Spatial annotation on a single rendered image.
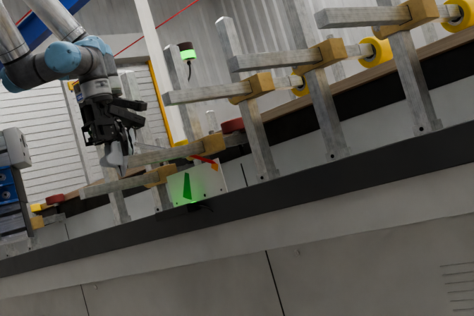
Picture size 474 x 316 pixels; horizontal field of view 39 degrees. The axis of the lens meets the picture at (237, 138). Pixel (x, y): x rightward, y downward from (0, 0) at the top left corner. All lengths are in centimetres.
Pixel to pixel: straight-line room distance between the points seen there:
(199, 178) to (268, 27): 991
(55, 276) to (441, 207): 186
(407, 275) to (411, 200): 36
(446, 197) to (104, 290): 189
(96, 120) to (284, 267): 77
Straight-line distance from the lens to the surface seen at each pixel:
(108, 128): 174
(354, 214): 161
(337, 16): 124
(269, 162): 176
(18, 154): 171
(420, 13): 142
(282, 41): 1156
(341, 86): 179
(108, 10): 1152
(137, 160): 177
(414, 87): 144
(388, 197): 155
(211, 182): 191
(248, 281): 225
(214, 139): 190
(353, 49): 168
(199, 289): 246
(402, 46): 145
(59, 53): 167
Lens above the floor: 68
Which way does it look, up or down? 5 degrees up
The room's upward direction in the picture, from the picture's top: 16 degrees counter-clockwise
